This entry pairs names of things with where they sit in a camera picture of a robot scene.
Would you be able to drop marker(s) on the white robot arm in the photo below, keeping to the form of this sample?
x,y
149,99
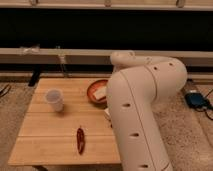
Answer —
x,y
137,82

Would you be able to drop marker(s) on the white sponge block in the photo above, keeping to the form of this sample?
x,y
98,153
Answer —
x,y
100,93

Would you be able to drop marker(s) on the translucent plastic cup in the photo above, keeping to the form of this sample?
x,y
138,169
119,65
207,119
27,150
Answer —
x,y
54,98

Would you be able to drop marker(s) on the red chili pepper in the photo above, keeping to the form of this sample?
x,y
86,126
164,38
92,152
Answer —
x,y
80,140

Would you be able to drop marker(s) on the wooden table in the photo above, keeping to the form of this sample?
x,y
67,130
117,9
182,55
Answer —
x,y
50,138

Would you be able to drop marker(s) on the blue device on floor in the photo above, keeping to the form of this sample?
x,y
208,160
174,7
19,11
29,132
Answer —
x,y
196,100

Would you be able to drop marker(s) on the black table leg post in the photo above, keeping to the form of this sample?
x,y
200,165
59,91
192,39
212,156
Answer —
x,y
35,76

